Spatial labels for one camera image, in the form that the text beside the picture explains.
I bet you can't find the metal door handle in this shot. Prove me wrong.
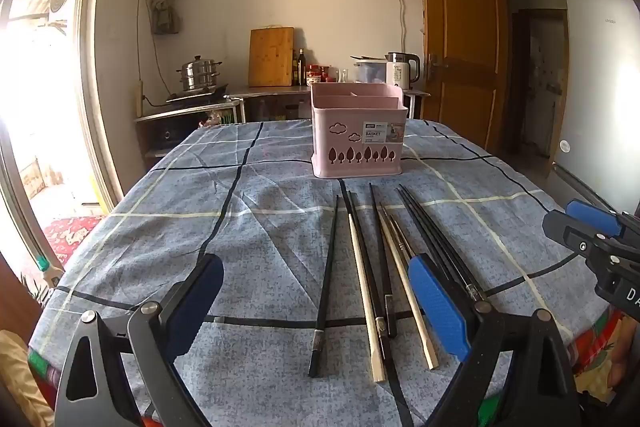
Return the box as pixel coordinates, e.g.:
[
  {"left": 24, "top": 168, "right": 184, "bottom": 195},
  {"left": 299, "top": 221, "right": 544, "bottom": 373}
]
[{"left": 425, "top": 53, "right": 451, "bottom": 82}]

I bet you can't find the pink plastic utensil basket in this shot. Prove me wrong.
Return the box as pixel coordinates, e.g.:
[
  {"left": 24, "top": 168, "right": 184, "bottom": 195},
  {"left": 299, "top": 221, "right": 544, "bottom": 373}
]
[{"left": 310, "top": 83, "right": 408, "bottom": 179}]

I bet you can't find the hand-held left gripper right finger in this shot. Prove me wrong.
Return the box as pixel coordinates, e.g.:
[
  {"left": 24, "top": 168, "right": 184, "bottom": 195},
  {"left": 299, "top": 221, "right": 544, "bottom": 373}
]
[{"left": 407, "top": 254, "right": 583, "bottom": 427}]

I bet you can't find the beige cloth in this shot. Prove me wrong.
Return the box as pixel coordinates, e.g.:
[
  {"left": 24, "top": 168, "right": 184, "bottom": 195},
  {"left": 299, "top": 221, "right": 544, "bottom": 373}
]
[{"left": 0, "top": 329, "right": 53, "bottom": 427}]

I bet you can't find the steel steamer pot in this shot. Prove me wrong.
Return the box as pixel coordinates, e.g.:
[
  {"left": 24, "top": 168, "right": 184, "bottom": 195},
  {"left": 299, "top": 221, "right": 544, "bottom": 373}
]
[{"left": 176, "top": 55, "right": 223, "bottom": 92}]

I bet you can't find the clear plastic lidded container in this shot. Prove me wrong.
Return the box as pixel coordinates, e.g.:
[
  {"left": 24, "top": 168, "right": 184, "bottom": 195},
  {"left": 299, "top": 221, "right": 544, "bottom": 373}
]
[{"left": 352, "top": 57, "right": 388, "bottom": 84}]

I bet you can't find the white sliding door frame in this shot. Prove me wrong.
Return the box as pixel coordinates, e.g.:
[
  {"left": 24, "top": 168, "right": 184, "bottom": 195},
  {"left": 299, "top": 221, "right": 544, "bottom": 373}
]
[{"left": 75, "top": 0, "right": 126, "bottom": 212}]

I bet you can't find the black cooker appliance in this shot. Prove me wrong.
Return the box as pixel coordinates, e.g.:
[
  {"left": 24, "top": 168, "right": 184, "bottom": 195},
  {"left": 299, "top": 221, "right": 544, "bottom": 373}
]
[{"left": 145, "top": 122, "right": 186, "bottom": 152}]

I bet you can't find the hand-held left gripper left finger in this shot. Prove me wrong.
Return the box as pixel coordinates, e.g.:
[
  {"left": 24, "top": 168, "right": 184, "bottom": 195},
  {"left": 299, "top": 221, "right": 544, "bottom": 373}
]
[{"left": 54, "top": 253, "right": 224, "bottom": 427}]

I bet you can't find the red patterned floor mat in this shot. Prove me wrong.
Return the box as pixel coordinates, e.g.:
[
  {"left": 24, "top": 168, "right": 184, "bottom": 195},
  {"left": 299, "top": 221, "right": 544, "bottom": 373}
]
[{"left": 42, "top": 216, "right": 106, "bottom": 265}]

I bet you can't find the white electric kettle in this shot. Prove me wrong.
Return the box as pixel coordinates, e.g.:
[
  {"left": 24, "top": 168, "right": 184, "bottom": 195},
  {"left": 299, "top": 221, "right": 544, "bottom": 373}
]
[{"left": 385, "top": 52, "right": 422, "bottom": 90}]

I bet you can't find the wooden cutting board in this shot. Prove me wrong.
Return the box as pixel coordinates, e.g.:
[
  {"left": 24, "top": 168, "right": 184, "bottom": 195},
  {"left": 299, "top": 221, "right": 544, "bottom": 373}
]
[{"left": 248, "top": 26, "right": 296, "bottom": 88}]

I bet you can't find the colourful printed cloth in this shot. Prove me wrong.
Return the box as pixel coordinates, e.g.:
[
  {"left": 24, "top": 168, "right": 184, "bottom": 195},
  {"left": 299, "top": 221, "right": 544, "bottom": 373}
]
[{"left": 27, "top": 312, "right": 640, "bottom": 427}]

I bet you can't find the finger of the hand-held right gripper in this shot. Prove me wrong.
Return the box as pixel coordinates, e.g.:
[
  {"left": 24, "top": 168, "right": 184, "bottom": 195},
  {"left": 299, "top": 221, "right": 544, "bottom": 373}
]
[
  {"left": 542, "top": 210, "right": 627, "bottom": 269},
  {"left": 565, "top": 199, "right": 624, "bottom": 239}
]

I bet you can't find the steel stove stand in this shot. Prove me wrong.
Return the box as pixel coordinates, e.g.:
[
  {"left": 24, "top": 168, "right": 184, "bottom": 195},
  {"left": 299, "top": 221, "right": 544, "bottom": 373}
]
[{"left": 134, "top": 99, "right": 246, "bottom": 158}]

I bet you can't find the black power cable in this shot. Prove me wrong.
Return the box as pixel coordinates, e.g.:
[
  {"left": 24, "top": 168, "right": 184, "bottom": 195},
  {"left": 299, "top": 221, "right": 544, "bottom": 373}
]
[{"left": 137, "top": 0, "right": 171, "bottom": 108}]

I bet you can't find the grey refrigerator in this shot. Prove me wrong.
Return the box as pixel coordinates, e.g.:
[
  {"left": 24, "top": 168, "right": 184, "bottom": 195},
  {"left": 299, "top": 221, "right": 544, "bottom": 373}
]
[{"left": 547, "top": 0, "right": 640, "bottom": 218}]

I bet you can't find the light wooden chopstick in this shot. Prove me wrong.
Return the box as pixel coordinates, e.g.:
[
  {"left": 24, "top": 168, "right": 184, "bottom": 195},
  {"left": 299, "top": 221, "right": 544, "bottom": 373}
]
[
  {"left": 348, "top": 192, "right": 387, "bottom": 383},
  {"left": 377, "top": 203, "right": 440, "bottom": 370}
]

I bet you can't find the brown wooden door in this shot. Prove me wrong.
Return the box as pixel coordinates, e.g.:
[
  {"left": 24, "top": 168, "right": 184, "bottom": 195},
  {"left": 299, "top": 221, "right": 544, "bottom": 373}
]
[{"left": 417, "top": 0, "right": 508, "bottom": 152}]

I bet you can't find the gas stove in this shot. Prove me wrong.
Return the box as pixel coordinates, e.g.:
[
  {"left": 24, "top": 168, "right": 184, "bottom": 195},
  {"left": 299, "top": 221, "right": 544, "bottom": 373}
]
[{"left": 166, "top": 83, "right": 231, "bottom": 104}]

